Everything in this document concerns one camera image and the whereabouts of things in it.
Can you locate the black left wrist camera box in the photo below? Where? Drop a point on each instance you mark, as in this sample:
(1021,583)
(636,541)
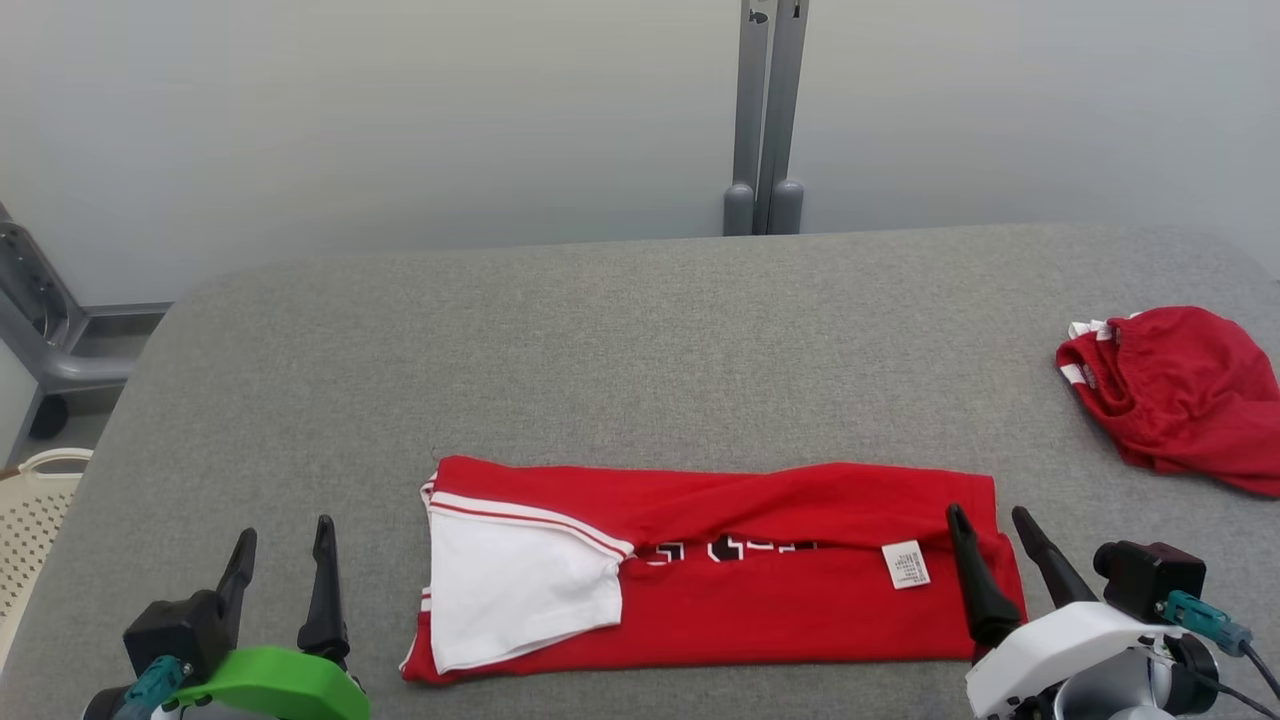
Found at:
(175,630)

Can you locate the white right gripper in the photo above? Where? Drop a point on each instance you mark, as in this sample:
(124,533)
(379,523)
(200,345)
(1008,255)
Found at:
(1050,650)

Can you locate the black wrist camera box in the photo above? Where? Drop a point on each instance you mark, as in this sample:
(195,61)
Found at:
(1150,575)
(175,630)

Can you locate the red and white jersey shirt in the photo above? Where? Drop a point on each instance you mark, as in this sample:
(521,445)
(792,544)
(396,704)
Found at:
(760,610)

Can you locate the grey metal double post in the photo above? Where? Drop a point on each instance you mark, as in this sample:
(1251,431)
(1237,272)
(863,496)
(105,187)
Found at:
(765,100)

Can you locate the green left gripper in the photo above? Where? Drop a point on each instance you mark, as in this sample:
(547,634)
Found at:
(275,690)

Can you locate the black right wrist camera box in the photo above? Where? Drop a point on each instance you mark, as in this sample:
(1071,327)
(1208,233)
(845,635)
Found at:
(1150,575)

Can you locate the white perforated laundry basket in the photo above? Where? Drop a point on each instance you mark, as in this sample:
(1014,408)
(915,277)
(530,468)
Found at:
(30,530)

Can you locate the red shorts with elastic waistband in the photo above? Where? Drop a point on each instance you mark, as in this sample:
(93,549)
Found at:
(1190,400)

